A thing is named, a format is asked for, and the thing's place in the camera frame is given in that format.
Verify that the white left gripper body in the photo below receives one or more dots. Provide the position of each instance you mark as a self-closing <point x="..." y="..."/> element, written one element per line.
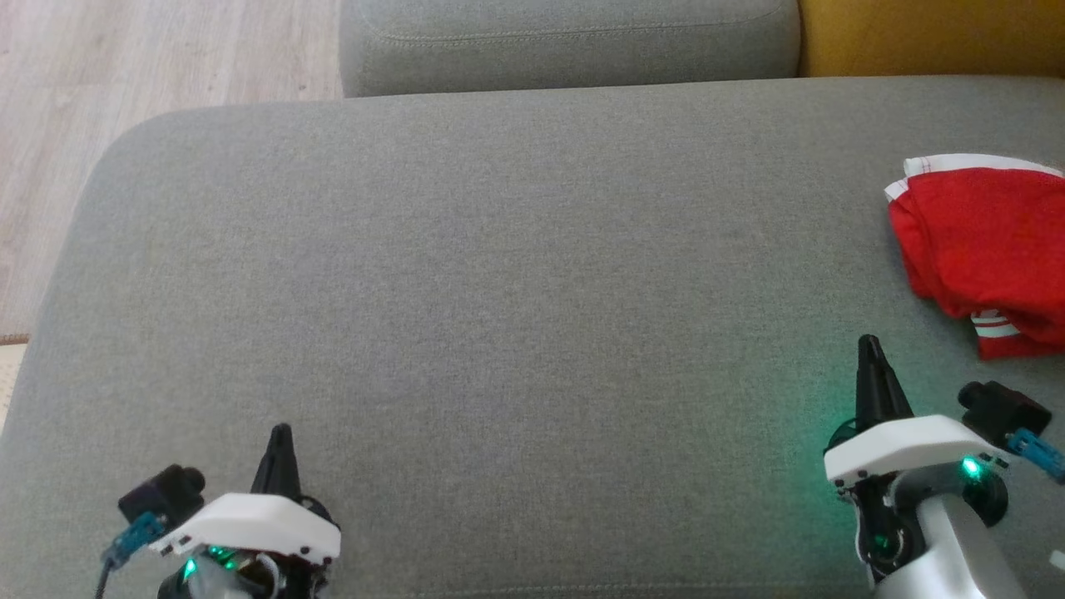
<point x="250" y="524"/>

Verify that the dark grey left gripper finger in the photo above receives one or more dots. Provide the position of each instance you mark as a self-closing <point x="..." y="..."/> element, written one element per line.
<point x="289" y="470"/>
<point x="270" y="470"/>

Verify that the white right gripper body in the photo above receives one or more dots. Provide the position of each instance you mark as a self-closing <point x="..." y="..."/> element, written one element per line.
<point x="907" y="445"/>

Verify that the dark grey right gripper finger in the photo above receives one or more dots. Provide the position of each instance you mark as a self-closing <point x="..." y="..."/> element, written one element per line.
<point x="865" y="391"/>
<point x="886" y="395"/>

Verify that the red shorts with white stripe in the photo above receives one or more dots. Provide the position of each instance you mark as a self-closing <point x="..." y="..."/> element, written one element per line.
<point x="982" y="233"/>

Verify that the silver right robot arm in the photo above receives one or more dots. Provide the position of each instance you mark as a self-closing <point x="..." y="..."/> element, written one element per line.
<point x="948" y="549"/>

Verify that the grey sofa seat cushion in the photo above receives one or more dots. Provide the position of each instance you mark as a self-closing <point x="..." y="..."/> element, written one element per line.
<point x="499" y="333"/>

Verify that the cream rug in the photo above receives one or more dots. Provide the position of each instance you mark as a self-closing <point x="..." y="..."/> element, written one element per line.
<point x="10" y="383"/>

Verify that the yellow sofa cushion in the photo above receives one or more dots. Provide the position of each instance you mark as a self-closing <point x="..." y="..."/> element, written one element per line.
<point x="932" y="37"/>

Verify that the grey sofa back cushion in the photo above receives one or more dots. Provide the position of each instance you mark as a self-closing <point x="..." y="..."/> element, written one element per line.
<point x="566" y="50"/>

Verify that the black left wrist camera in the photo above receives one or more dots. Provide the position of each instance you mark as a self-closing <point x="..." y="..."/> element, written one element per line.
<point x="162" y="495"/>

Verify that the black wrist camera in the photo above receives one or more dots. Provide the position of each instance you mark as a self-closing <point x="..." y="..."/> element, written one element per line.
<point x="1003" y="412"/>
<point x="162" y="495"/>

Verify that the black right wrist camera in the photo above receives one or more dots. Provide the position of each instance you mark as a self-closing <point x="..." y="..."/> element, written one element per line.
<point x="1003" y="412"/>

